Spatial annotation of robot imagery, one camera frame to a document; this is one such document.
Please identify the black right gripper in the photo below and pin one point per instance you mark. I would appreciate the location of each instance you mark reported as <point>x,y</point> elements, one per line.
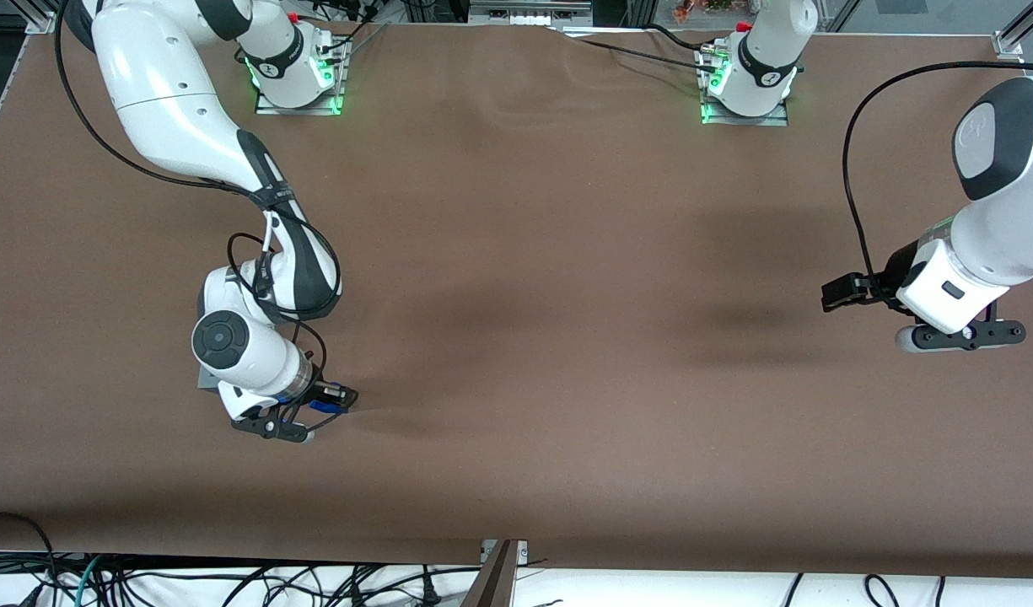
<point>324,391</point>

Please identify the aluminium profile post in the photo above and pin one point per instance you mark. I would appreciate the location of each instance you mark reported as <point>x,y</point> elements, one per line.
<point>492,583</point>

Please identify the small metal table bracket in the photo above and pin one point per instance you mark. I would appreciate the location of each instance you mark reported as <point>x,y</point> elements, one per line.
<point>524,550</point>

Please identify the diagonal aluminium profile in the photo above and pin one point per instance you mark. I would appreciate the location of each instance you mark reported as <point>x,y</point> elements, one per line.
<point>1030,21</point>

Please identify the metal corner bracket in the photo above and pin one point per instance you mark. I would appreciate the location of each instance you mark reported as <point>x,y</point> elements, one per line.
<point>1008,46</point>

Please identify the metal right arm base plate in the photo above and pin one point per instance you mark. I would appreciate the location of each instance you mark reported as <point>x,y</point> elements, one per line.
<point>267,109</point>

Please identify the blue plastic part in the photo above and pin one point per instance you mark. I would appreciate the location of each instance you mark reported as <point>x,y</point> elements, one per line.
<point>324,406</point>

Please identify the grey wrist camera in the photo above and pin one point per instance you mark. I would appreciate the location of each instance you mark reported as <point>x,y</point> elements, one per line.
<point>271,428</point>
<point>971,335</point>

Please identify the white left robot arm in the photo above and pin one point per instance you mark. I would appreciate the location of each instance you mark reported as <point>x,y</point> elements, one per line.
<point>997,236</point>

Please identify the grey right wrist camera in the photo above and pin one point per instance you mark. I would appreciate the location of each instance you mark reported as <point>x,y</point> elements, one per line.
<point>271,428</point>

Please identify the aluminium frame with sockets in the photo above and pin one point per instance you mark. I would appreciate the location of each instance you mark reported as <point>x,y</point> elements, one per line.
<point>524,15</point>

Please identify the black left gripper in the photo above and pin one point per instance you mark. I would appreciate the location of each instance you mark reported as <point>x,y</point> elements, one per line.
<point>897,268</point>

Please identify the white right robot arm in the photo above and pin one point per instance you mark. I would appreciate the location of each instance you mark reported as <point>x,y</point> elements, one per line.
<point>162,93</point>

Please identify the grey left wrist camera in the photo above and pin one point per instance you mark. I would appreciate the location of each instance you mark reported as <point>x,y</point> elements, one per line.
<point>971,335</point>

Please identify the brown table cover sheet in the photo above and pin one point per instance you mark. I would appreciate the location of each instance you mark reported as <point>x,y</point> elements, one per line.
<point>567,337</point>

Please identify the gray cube base with socket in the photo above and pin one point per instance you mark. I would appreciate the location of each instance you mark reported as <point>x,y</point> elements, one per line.
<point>206,378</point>

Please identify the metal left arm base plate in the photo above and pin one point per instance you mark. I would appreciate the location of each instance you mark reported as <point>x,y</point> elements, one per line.
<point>769,121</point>

